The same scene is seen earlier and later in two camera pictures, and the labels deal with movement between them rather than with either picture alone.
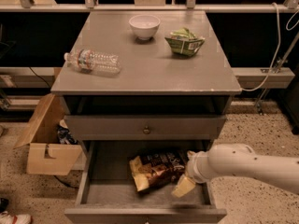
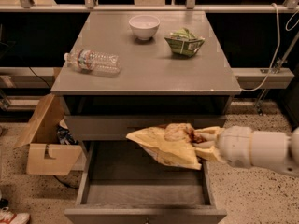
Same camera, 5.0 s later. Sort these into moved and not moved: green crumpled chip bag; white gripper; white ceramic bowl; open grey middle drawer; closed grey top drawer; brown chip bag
Moved: white gripper; brown chip bag
Not moved: green crumpled chip bag; white ceramic bowl; open grey middle drawer; closed grey top drawer
